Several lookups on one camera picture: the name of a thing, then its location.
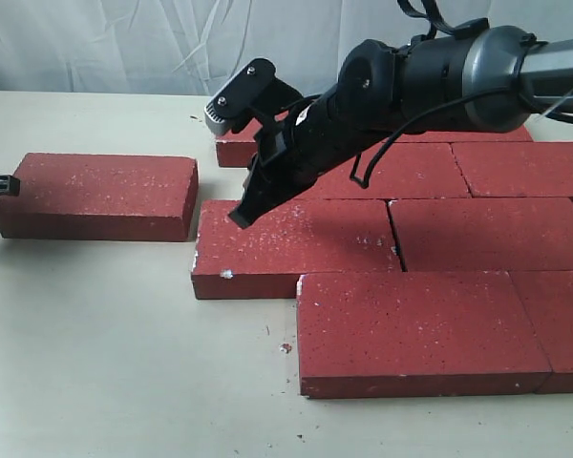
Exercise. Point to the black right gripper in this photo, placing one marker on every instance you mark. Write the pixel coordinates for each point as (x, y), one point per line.
(309, 142)

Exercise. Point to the red brick diagonal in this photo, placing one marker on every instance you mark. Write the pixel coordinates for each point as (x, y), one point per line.
(407, 170)

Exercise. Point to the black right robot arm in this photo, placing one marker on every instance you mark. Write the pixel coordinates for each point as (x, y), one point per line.
(489, 82)

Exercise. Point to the red brick front large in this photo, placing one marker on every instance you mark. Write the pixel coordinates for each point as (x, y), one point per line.
(415, 334)

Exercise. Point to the red brick right second row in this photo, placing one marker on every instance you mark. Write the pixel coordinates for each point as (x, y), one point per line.
(516, 169)

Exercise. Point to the red brick right third row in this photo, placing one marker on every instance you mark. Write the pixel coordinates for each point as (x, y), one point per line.
(484, 234)

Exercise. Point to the blue wrinkled backdrop cloth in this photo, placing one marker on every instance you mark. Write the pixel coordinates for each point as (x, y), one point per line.
(185, 47)

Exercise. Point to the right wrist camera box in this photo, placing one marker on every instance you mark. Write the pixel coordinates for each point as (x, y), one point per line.
(243, 97)

